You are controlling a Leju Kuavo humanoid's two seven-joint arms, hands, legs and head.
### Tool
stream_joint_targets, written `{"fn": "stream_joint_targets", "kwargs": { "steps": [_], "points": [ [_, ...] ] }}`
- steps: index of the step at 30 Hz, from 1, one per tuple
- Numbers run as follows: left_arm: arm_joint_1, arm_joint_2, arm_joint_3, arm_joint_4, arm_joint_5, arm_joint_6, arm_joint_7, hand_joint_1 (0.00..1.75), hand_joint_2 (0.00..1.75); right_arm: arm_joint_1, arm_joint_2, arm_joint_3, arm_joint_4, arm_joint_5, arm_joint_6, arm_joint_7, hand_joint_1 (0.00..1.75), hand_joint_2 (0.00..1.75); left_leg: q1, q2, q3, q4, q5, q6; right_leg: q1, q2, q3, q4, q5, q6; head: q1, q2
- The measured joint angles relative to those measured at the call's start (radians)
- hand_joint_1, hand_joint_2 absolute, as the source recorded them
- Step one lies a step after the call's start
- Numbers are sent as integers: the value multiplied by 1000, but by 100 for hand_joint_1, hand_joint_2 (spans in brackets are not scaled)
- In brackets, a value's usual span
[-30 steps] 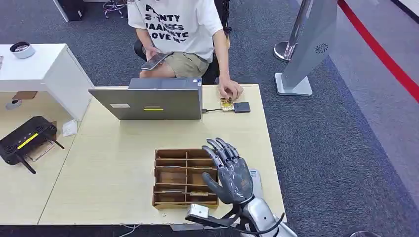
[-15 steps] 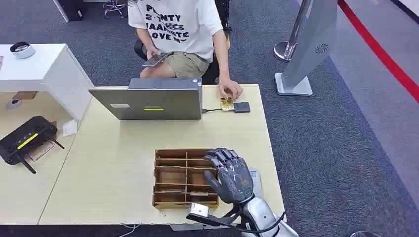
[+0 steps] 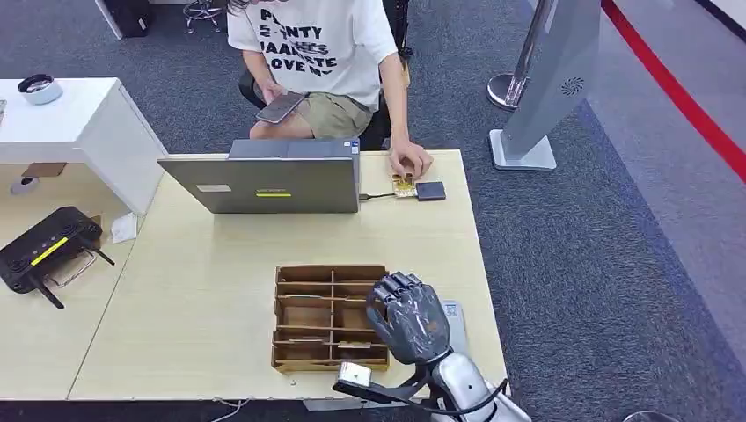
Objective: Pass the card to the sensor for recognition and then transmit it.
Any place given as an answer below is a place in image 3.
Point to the person's left hand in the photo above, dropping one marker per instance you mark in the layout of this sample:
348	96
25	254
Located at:
411	158

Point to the person's right hand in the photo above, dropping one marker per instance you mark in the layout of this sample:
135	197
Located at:
271	90

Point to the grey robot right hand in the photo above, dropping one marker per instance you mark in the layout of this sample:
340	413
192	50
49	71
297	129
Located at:
414	326

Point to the dark smartphone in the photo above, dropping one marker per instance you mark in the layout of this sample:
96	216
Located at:
281	108

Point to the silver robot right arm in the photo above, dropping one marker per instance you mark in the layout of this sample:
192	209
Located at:
466	387

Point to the dark square hub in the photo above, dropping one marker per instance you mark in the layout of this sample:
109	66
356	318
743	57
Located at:
430	191

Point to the white flat device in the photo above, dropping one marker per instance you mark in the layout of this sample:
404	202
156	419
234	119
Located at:
457	329

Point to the person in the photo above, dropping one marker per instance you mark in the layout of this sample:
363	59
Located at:
315	46

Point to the pale card in box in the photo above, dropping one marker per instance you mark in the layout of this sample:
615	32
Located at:
354	345

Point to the grey laptop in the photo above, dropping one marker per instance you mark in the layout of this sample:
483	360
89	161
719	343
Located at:
274	180

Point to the wooden compartment box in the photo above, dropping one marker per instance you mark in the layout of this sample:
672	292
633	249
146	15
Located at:
315	314

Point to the chrome stool base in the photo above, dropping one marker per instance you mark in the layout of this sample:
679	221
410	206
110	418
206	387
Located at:
204	13

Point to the grey display stand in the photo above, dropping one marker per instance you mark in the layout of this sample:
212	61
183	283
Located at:
551	87

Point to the black cabinet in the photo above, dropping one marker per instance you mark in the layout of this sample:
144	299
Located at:
128	16

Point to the white desk riser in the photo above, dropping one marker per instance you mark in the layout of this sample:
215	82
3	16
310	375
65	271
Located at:
87	128

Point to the white paper slip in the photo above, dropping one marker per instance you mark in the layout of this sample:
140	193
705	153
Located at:
124	227

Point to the round white bowl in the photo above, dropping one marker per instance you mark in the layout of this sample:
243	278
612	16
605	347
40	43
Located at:
39	90

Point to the brown cardboard piece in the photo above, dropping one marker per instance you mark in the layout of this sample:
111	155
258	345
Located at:
43	169

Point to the round grey rim object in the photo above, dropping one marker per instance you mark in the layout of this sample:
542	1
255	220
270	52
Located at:
650	417

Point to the clear phone case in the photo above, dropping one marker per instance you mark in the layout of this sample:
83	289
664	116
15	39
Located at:
76	269

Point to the black router with antennas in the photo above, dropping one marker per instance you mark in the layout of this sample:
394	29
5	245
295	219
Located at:
46	247

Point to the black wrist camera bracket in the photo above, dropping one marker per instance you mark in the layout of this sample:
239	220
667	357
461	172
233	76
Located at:
384	393

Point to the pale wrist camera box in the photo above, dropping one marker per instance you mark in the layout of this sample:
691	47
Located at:
354	374

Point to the metal desk edge bracket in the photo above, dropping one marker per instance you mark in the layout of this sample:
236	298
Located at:
326	404

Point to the chrome stanchion post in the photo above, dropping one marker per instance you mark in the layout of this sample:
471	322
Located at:
507	90

